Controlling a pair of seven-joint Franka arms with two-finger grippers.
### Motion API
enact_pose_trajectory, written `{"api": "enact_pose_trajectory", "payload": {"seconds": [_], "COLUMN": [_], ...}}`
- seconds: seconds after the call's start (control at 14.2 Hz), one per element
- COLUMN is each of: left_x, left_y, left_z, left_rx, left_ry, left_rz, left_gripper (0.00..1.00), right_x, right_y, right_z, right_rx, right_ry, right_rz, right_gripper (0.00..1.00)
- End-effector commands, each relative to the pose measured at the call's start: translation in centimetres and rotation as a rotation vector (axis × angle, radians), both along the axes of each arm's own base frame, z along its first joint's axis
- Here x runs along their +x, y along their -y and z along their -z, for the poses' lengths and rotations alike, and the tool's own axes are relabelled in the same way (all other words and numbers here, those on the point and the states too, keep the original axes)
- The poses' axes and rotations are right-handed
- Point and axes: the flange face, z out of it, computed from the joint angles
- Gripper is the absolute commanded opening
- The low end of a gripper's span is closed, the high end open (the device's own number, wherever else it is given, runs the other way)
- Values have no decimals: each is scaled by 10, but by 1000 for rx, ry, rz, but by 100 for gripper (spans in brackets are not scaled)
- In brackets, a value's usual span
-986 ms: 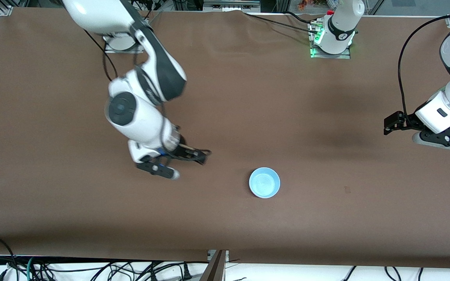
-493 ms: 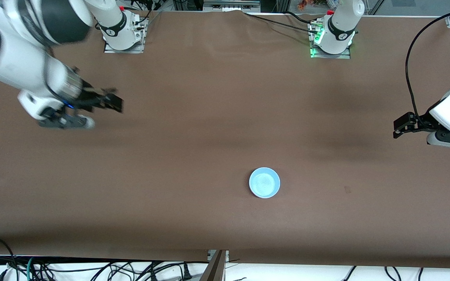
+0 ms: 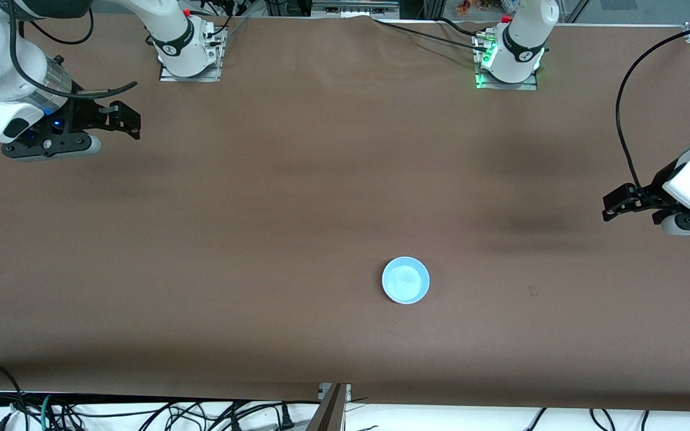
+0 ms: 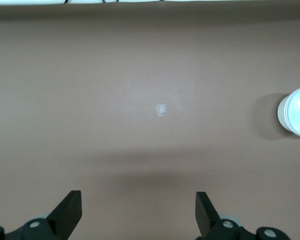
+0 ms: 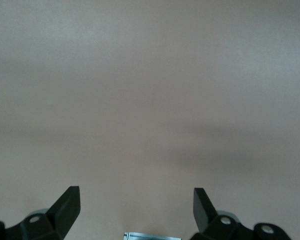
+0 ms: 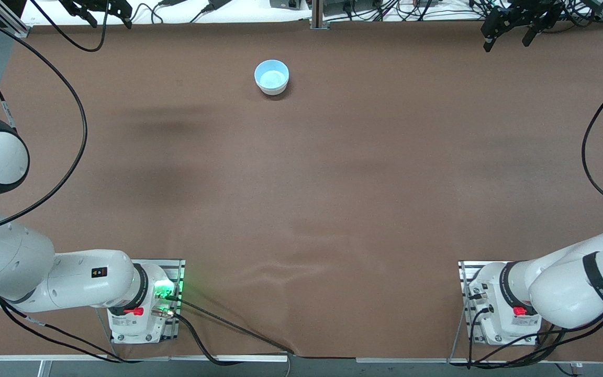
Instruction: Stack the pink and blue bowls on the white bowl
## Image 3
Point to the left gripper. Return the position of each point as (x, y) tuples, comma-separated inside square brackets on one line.
[(651, 193)]

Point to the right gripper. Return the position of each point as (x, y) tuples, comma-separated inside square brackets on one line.
[(83, 115)]

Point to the blue bowl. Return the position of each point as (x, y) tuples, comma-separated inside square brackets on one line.
[(405, 280)]

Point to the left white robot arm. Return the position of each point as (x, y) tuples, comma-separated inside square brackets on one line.
[(524, 36)]

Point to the brown table cover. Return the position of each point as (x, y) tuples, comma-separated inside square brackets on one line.
[(321, 179)]

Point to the orange patterned object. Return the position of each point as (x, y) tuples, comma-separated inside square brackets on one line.
[(477, 6)]

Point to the silver aluminium crossbar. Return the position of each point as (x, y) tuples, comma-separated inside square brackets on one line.
[(354, 7)]

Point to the black power plug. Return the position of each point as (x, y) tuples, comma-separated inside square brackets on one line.
[(286, 416)]

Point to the brown wooden beam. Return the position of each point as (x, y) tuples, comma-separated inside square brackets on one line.
[(328, 413)]

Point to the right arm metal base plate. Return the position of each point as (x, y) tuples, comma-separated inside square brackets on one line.
[(201, 76)]

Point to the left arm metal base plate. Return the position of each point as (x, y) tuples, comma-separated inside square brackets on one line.
[(516, 85)]

